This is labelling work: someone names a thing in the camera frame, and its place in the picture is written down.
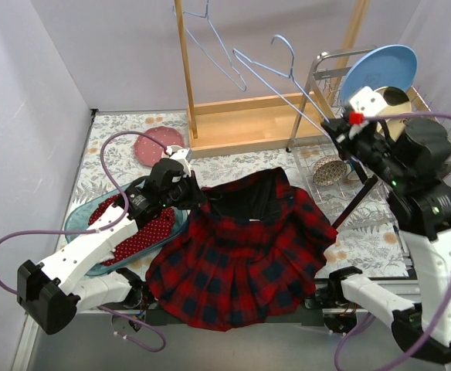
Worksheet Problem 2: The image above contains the red plaid skirt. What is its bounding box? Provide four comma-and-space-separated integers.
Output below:
145, 167, 337, 331

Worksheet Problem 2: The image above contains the blue wire hanger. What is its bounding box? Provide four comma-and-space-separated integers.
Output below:
180, 1, 247, 92
232, 33, 333, 134

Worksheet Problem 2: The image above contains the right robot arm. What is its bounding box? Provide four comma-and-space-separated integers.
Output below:
323, 112, 451, 366

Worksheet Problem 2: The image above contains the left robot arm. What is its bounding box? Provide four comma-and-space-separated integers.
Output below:
16, 155, 205, 335

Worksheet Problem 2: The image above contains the wooden hanger stand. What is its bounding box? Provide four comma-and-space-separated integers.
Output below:
172, 1, 370, 157

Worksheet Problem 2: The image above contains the blue white cup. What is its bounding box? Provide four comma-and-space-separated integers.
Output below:
346, 162, 359, 182

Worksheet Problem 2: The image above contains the red polka dot cloth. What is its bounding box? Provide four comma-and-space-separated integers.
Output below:
100, 208, 176, 267

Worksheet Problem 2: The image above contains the patterned bowl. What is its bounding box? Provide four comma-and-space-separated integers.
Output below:
313, 159, 346, 186

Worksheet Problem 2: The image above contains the pink dotted plate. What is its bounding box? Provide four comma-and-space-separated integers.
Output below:
134, 126, 185, 167

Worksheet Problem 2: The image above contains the cream plate black spot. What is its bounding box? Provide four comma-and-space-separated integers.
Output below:
376, 87, 412, 141

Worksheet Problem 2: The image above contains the metal dish rack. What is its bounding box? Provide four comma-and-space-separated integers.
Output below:
287, 45, 451, 237

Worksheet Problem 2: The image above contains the floral tablecloth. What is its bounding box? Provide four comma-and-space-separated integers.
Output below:
69, 113, 412, 280

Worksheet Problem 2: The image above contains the blue plate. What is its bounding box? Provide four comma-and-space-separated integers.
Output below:
339, 44, 418, 103

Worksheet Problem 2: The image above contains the teal plastic tray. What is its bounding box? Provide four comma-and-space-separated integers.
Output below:
64, 189, 188, 277

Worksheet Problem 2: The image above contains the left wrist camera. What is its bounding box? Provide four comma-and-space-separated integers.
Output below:
161, 145, 192, 176

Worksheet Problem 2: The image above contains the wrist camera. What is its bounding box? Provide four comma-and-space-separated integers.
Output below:
161, 145, 192, 176
346, 87, 389, 139

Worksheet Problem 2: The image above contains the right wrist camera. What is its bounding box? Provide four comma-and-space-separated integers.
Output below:
346, 87, 389, 139

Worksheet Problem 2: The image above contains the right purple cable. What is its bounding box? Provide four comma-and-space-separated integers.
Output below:
333, 111, 451, 371

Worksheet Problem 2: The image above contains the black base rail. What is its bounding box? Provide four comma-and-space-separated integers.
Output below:
110, 284, 358, 334

